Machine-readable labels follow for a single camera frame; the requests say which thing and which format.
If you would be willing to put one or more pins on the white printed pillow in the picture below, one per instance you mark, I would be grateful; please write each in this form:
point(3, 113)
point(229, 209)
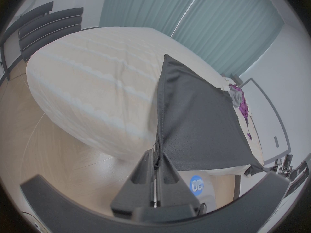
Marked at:
point(229, 82)

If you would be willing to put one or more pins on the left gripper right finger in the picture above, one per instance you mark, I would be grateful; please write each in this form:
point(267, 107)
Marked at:
point(181, 193)

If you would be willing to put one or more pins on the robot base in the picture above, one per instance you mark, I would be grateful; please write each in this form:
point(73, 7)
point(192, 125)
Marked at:
point(196, 186)

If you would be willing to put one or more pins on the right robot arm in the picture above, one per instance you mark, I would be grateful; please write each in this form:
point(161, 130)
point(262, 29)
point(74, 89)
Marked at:
point(279, 167)

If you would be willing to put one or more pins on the grey garment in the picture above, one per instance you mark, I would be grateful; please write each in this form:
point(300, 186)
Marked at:
point(236, 96)

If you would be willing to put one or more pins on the purple satin garment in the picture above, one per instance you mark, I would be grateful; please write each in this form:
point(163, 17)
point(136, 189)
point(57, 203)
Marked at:
point(244, 108)

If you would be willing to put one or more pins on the blue-green curtain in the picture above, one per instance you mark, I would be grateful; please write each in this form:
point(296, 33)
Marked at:
point(141, 6)
point(226, 25)

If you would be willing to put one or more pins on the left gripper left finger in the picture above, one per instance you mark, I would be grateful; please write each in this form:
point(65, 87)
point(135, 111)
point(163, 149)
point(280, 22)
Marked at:
point(126, 195)

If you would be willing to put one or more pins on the black garment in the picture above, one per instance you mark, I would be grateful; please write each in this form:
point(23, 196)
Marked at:
point(194, 120)

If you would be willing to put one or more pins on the black chest of drawers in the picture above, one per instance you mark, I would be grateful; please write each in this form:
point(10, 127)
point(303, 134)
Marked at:
point(48, 30)

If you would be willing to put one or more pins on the bed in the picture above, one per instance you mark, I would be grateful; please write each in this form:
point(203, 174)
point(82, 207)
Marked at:
point(97, 76)

